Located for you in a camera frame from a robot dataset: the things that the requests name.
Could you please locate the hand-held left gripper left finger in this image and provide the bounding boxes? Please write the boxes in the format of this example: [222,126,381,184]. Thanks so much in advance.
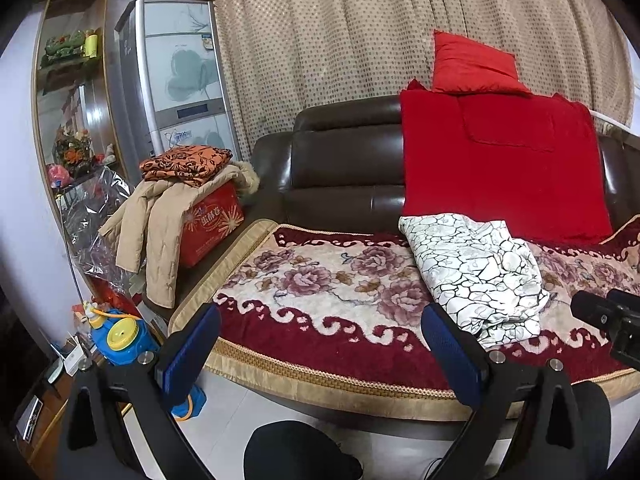
[57,304,222,480]

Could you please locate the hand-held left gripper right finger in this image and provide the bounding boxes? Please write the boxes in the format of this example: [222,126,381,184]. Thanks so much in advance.
[420,302,576,480]

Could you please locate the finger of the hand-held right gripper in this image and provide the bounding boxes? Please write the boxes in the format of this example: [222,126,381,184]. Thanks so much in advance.
[571,290,625,333]
[607,287,640,312]

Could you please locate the white black-patterned coat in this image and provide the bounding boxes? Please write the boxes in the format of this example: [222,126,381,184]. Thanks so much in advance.
[398,213,551,351]

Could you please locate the blue pump with yellow lid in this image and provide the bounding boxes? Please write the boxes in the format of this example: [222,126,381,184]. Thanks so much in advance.
[82,302,207,421]

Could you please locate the small white box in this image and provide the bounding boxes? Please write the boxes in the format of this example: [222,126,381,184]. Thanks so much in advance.
[64,340,90,376]

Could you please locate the red gift box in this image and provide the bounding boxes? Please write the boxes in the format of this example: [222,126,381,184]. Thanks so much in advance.
[177,182,246,268]

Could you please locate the beige quilted jacket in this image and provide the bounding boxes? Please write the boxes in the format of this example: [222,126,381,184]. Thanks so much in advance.
[99,160,261,310]

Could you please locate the operator's black-trousered legs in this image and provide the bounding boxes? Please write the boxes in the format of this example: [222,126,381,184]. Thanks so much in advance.
[243,422,363,480]

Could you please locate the floral red sofa mat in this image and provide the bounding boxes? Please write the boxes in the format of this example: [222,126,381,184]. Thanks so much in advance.
[167,217,640,423]

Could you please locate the low wooden stand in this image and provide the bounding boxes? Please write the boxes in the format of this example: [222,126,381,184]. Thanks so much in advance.
[12,355,116,466]

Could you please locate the red blanket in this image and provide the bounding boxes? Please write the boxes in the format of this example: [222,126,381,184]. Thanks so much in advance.
[399,79,615,246]

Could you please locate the clear plastic wrap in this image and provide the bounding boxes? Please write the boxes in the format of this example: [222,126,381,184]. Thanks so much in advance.
[57,165,146,301]

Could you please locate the white rod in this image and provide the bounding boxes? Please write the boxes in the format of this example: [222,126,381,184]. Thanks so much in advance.
[590,109,640,136]

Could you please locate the orange black patterned cloth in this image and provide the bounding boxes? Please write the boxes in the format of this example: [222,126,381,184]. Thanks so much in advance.
[139,145,234,186]

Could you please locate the brown leather sofa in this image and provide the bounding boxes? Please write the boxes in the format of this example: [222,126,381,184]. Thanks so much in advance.
[142,95,640,441]

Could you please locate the flower arrangement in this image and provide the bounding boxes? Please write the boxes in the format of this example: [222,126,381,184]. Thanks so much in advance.
[52,127,94,177]

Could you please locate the red pillow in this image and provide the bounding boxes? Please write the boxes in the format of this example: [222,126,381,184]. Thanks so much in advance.
[431,30,533,97]

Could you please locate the silver floral refrigerator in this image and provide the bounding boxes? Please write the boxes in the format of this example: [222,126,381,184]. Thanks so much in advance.
[115,0,243,163]

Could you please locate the green ornament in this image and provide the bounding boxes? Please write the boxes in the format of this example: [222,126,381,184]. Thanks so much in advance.
[42,30,87,63]

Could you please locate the beige dotted curtain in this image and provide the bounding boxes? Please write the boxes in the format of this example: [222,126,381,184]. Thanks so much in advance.
[167,0,636,161]

